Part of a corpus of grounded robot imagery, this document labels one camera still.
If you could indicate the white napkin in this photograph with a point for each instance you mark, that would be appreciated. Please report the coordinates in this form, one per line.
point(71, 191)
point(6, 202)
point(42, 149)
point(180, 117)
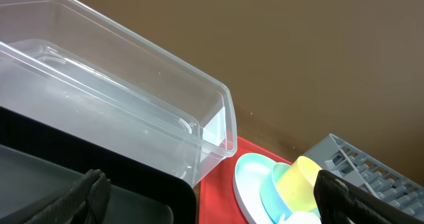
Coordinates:
point(300, 218)

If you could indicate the light blue plate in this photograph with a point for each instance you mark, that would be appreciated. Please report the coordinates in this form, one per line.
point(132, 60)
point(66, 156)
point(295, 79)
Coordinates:
point(250, 171)

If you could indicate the yellow plastic cup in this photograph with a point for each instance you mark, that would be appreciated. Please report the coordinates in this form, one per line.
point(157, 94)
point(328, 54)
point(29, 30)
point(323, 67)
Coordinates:
point(296, 185)

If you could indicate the small teal bowl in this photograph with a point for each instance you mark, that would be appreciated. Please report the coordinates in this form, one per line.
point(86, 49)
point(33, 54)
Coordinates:
point(271, 199)

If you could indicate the clear plastic storage bin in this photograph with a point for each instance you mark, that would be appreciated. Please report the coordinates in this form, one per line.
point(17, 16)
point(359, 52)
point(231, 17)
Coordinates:
point(70, 67)

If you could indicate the black plastic tray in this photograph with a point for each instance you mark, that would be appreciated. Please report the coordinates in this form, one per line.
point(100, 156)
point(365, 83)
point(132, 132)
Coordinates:
point(37, 159)

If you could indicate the red serving tray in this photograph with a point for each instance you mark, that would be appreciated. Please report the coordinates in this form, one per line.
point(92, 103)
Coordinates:
point(217, 202)

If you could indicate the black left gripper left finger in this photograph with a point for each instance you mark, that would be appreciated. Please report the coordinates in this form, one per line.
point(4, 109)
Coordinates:
point(86, 201)

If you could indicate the grey dishwasher rack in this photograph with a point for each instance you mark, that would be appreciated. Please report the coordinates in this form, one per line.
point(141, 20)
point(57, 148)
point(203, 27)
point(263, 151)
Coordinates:
point(362, 170)

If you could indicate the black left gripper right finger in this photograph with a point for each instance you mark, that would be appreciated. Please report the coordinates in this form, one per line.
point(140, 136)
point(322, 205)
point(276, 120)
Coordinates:
point(340, 202)

